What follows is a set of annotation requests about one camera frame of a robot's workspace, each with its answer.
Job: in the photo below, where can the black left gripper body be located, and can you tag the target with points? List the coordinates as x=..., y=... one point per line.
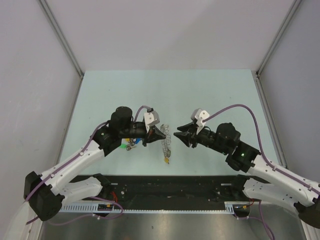
x=134, y=131

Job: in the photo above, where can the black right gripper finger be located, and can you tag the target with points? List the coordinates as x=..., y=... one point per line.
x=186, y=127
x=184, y=137

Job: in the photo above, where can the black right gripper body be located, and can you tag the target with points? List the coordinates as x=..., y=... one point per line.
x=205, y=137

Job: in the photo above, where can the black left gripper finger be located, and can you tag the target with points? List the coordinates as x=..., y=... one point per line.
x=153, y=129
x=154, y=135

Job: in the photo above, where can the steel disc with key rings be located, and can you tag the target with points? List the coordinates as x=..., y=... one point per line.
x=166, y=143

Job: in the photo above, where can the blue tag key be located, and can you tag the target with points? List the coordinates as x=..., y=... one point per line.
x=134, y=141

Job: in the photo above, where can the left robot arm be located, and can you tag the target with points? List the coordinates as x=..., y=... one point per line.
x=47, y=192

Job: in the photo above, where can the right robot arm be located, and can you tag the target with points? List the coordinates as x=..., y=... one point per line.
x=265, y=181

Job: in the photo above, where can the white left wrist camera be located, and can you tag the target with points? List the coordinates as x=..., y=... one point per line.
x=151, y=119

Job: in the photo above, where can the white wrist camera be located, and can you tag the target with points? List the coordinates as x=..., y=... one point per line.
x=151, y=119
x=199, y=115

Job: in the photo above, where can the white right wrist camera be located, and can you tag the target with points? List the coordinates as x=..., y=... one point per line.
x=199, y=115

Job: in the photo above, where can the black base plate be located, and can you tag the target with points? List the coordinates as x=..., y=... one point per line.
x=171, y=193

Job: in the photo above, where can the aluminium rail right side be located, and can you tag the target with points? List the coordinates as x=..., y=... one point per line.
x=269, y=120

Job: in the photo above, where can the left aluminium frame post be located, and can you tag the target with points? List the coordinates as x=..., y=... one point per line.
x=55, y=26

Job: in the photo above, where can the aluminium frame post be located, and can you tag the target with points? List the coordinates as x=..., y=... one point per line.
x=55, y=26
x=294, y=8

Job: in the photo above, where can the right aluminium frame post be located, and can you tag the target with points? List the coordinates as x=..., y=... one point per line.
x=294, y=8

